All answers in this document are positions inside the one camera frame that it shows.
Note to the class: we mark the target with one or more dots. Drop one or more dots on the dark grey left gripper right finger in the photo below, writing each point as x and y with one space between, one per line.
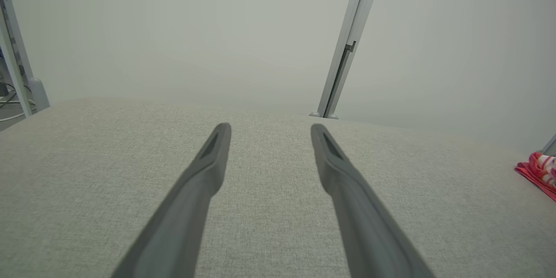
367 226

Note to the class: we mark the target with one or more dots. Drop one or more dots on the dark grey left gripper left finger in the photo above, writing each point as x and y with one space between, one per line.
182 217

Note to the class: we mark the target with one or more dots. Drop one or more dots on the red and white basketball jersey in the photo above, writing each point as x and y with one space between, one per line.
538 171

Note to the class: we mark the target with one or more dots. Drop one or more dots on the grey metal frame post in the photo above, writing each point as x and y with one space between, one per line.
551 147
354 21

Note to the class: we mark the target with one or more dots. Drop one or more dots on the grey metal post with foot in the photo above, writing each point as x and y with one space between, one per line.
17 69

